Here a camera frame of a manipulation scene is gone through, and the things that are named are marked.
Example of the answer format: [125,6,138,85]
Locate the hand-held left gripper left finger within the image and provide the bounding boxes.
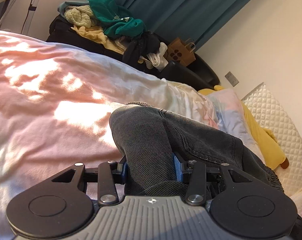
[52,156,128,206]

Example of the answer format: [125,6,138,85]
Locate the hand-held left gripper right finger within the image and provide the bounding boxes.
[173,154,250,206]

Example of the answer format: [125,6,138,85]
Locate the dark grey pants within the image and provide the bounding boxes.
[108,101,284,198]

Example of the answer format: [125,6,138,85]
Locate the black clothes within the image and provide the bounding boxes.
[122,31,161,67]

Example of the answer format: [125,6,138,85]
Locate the pastel pillow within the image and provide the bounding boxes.
[206,87,266,161]

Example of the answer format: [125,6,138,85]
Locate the black sofa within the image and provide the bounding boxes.
[46,14,220,91]

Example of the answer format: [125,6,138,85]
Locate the yellow plush toy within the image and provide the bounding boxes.
[198,84,290,170]

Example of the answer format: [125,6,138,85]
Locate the pastel bed blanket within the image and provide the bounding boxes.
[0,29,222,240]

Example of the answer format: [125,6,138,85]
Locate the white cloth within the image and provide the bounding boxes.
[147,42,169,71]

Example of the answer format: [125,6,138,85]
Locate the white quilted headboard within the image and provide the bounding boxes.
[241,82,302,198]

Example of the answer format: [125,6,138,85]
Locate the brown paper bag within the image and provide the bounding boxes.
[167,37,196,67]

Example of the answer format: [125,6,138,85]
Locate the yellow cloth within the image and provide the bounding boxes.
[71,25,124,53]

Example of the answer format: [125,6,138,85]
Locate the green garment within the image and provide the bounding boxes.
[85,0,147,39]

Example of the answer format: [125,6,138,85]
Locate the cream knitted cloth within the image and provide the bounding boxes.
[64,4,98,28]

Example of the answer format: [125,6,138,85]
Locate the teal curtain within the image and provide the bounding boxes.
[108,0,269,50]

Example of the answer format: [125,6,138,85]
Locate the grey wall socket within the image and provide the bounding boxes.
[224,71,240,87]

